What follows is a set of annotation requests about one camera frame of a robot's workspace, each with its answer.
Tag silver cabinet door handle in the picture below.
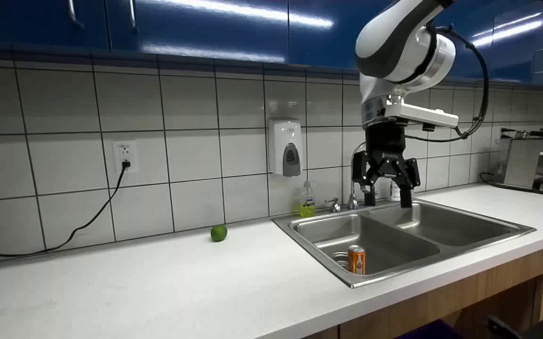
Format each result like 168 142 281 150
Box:
66 0 87 28
126 0 139 29

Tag blue upper cabinets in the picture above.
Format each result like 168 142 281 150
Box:
0 0 543 90

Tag chrome gooseneck faucet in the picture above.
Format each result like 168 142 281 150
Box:
345 139 368 212

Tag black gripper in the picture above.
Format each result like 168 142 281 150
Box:
351 122 422 210

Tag black power cord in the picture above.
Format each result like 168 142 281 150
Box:
0 159 132 259

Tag chrome faucet handle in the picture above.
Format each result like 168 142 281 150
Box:
322 195 343 214

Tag green lime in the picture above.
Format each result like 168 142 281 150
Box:
209 222 230 242

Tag orange soda can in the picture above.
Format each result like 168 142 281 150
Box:
347 242 369 276

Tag wooden lower cabinets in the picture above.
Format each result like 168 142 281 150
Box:
307 237 543 339

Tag stainless steel double sink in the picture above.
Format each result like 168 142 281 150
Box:
271 197 537 289

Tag white wall soap dispenser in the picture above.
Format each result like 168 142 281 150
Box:
266 118 303 178

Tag white wall power outlet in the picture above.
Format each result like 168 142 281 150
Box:
113 139 139 174

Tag black chair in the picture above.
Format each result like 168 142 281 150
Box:
484 299 543 339

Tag green dish soap bottle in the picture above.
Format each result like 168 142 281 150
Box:
292 180 319 218

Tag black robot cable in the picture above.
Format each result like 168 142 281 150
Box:
402 22 492 142

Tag black silver coffee machine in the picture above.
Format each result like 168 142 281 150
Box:
498 124 543 197

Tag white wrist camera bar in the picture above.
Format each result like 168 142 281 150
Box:
383 101 462 131

